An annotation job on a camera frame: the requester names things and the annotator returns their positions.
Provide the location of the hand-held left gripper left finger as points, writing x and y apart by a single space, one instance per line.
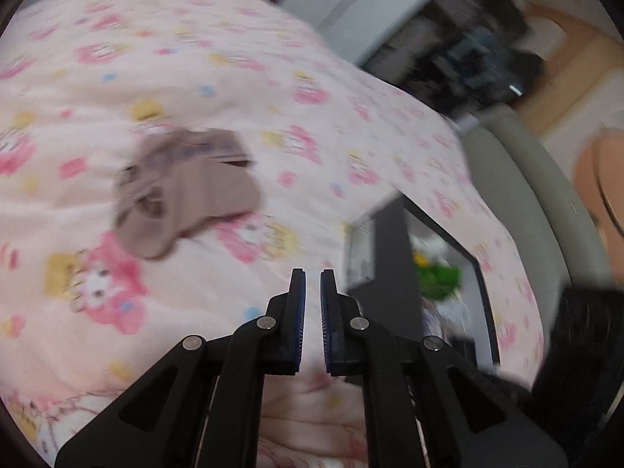
298 321

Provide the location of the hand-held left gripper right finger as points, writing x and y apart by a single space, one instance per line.
327 321

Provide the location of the black cardboard box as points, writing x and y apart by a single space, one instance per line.
390 253

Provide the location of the green yellow snack packet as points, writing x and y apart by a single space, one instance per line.
438 278

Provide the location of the brown patterned socks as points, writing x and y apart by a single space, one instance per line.
195 190

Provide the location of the grey padded headboard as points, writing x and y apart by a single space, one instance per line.
526 204

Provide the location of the pink printed blanket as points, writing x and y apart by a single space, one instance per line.
146 58

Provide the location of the dark shelf unit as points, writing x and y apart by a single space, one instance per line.
463 34

